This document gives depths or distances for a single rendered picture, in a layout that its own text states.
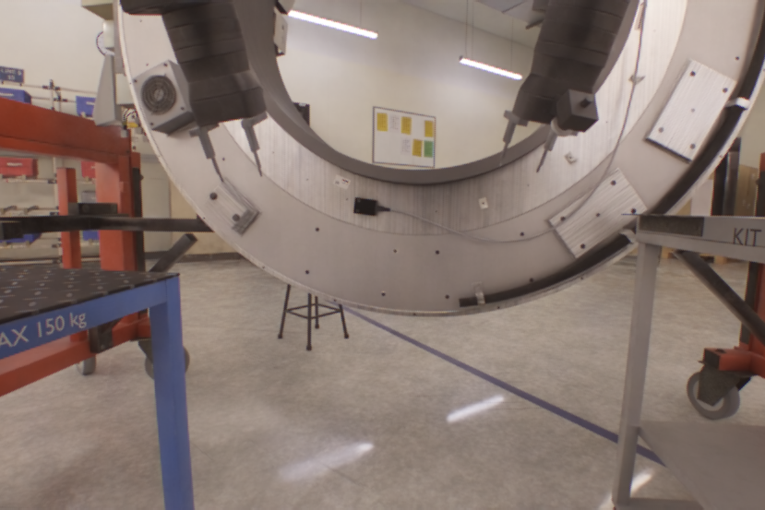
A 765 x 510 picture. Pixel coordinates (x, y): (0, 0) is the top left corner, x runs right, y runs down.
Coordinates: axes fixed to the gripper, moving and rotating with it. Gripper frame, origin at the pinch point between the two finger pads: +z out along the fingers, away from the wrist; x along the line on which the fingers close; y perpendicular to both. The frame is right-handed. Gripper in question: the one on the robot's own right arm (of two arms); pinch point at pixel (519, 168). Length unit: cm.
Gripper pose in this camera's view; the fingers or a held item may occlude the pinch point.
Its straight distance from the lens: 54.1
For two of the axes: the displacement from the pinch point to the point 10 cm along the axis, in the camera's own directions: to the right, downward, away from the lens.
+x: 9.8, 1.1, 1.6
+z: -1.8, 8.6, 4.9
